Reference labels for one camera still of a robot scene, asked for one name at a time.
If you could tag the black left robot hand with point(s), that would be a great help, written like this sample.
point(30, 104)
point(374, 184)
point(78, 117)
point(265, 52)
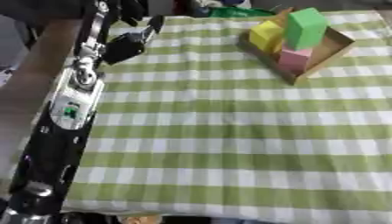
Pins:
point(122, 46)

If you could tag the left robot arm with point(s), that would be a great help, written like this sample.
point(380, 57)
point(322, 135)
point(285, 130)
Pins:
point(64, 122)

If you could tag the tan cardboard box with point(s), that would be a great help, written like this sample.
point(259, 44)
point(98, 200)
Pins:
point(326, 55)

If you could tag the green bag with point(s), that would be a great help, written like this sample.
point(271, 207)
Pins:
point(237, 12)

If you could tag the yellow block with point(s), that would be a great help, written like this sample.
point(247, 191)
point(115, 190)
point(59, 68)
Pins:
point(265, 35)

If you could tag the pink block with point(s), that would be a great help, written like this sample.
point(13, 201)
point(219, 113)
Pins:
point(294, 60)

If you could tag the green block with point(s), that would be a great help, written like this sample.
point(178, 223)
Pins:
point(305, 28)

